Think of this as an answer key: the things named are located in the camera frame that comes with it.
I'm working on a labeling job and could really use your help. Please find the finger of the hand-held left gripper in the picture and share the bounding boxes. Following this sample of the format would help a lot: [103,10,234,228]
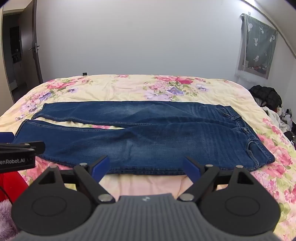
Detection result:
[0,132,14,144]
[0,141,46,155]

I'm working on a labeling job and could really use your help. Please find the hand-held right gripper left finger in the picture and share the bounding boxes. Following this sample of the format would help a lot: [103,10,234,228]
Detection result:
[38,155,115,204]

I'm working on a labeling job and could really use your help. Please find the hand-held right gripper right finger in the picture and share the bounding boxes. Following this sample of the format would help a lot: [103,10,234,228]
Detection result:
[178,156,256,204]

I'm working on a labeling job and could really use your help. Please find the blue denim pants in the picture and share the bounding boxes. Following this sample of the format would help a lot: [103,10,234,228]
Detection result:
[11,101,275,176]

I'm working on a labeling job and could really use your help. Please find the red cloth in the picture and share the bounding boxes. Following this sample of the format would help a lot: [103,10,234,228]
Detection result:
[0,171,31,202]

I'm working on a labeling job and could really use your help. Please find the purple fluffy cloth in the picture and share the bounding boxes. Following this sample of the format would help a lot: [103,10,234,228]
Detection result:
[0,199,21,241]

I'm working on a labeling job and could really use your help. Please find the brown wooden door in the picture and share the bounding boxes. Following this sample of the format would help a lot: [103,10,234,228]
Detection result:
[21,0,43,99]

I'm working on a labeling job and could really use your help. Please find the floral bedspread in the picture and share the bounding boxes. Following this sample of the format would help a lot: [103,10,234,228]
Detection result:
[0,74,296,241]

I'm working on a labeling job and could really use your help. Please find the pile of mixed clothes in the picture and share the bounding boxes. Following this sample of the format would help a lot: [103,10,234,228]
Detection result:
[261,105,296,149]

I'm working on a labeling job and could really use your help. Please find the black padded jacket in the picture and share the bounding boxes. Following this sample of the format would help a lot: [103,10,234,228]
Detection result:
[248,85,283,108]

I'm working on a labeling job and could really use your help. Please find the green printed curtain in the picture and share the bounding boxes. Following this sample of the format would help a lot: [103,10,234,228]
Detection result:
[234,13,279,80]

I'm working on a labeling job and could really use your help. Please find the thin black cable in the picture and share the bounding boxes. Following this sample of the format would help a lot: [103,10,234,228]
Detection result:
[0,185,15,206]

